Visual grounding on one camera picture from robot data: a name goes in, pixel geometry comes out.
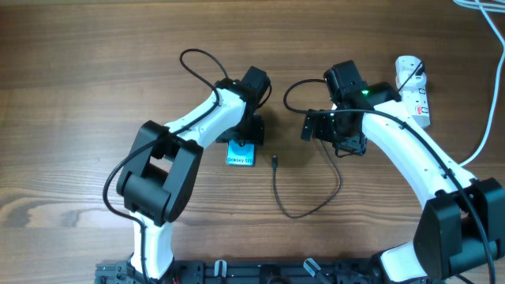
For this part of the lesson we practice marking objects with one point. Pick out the white power strip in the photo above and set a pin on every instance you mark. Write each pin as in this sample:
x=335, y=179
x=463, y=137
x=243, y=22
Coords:
x=411, y=82

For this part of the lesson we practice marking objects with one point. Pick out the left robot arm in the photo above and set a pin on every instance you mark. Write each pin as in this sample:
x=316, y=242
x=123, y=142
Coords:
x=158, y=178

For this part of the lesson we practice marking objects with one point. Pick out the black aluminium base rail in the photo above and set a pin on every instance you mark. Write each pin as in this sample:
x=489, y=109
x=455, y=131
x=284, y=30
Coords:
x=309, y=271

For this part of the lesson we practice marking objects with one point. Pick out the Galaxy S25 smartphone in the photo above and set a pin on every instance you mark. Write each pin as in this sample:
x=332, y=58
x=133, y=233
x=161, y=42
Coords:
x=240, y=154

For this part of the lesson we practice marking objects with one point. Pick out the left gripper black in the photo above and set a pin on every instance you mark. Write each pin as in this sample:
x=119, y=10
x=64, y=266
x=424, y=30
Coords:
x=254, y=135

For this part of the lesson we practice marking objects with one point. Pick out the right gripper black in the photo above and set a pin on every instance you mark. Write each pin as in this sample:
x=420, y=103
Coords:
x=355, y=143

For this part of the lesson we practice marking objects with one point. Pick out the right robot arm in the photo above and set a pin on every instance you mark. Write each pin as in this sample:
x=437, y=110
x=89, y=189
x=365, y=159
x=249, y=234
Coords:
x=461, y=224

